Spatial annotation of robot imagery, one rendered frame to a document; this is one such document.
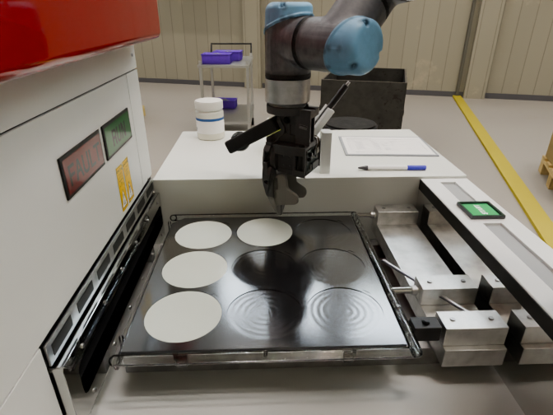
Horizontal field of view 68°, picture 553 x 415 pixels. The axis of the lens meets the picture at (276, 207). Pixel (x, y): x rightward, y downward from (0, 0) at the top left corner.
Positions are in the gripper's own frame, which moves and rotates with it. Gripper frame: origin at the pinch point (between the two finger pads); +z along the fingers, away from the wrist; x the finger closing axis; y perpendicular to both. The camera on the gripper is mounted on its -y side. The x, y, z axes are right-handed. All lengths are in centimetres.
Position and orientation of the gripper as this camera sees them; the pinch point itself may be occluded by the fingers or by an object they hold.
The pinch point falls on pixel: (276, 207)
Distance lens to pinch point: 78.8
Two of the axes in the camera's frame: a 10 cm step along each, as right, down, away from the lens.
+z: 0.0, 9.0, 4.4
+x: 4.6, -3.9, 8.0
